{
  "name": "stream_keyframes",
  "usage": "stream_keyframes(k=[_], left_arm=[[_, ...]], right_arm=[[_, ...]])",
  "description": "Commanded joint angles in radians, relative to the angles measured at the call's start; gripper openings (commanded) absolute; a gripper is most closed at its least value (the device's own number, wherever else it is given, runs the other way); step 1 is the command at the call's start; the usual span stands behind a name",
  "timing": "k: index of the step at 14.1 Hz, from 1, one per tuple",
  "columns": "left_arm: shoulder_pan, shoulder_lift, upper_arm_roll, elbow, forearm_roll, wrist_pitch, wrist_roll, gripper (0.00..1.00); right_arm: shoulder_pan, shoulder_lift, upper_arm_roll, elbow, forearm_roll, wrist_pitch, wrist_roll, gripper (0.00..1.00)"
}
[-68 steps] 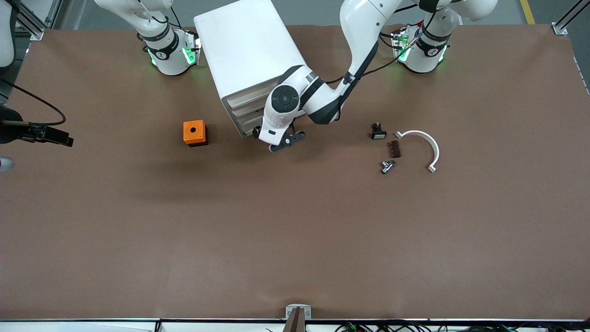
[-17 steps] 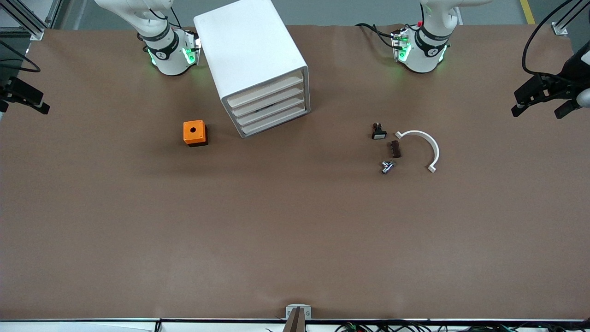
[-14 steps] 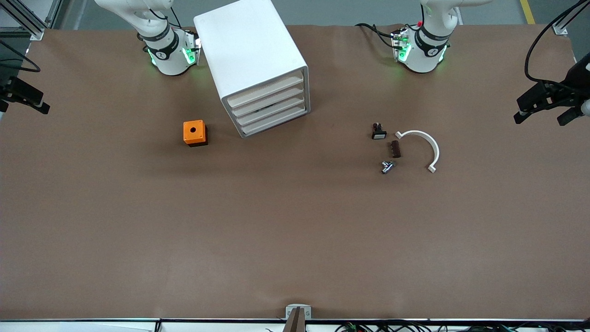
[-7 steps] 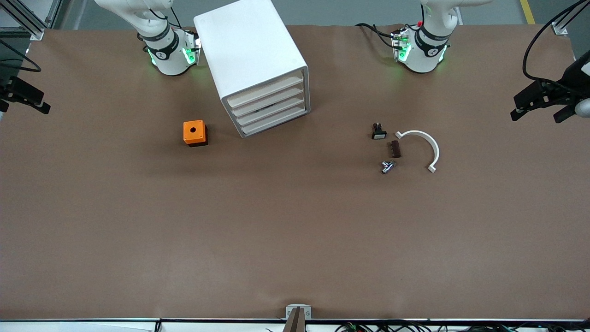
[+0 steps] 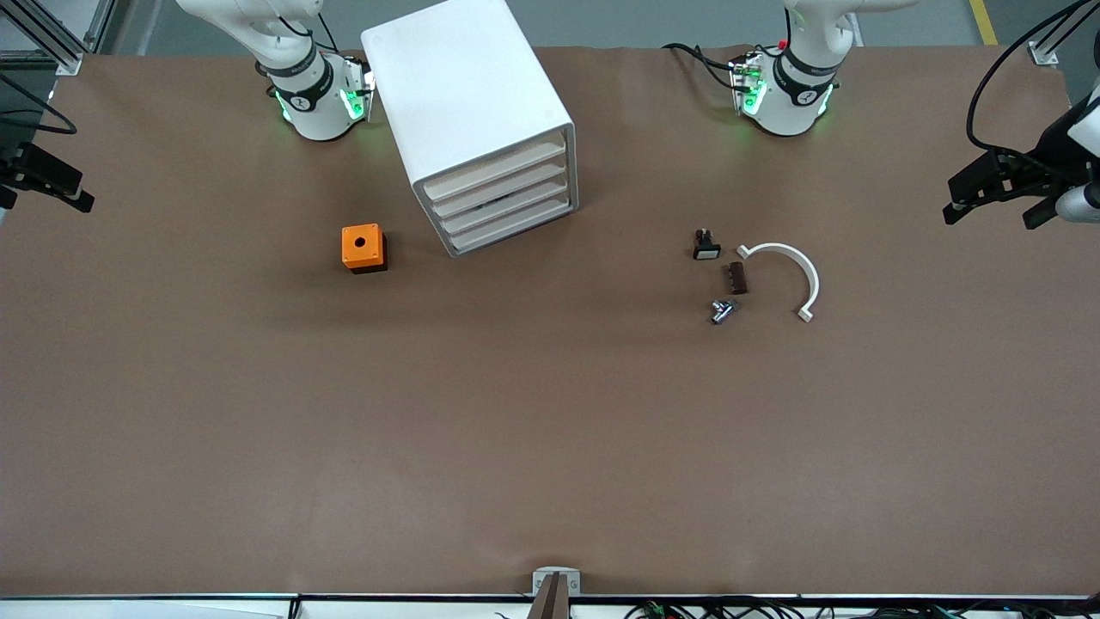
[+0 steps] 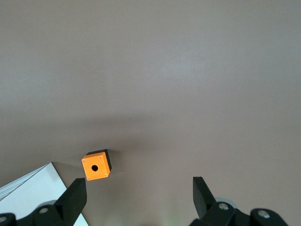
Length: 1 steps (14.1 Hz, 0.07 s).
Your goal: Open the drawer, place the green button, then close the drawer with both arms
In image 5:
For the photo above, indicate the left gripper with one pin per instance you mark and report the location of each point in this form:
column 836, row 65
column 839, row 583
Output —
column 1024, row 168

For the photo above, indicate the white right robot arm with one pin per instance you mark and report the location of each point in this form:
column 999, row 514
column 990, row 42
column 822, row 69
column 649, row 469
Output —
column 318, row 112

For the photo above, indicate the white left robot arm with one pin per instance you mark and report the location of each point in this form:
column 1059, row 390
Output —
column 786, row 107

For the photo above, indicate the small brown block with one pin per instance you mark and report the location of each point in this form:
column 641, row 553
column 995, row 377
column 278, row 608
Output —
column 735, row 278

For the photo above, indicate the silver metal fitting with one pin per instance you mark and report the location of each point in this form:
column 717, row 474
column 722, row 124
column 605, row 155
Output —
column 720, row 313

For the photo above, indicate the aluminium frame profile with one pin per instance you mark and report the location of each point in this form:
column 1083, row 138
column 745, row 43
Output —
column 101, row 21
column 70, row 64
column 1042, row 54

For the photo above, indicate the white curved plastic bracket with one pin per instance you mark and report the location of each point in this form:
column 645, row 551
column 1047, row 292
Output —
column 813, row 282

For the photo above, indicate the orange push button enclosure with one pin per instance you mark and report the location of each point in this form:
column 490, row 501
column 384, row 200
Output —
column 361, row 245

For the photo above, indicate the black white square switch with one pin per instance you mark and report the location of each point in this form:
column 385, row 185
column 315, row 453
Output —
column 706, row 249

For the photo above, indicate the grey metal table bracket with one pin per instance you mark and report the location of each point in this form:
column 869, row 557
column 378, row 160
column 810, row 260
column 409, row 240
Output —
column 539, row 583

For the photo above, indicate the dark support post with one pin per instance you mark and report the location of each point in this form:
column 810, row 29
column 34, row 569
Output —
column 552, row 606

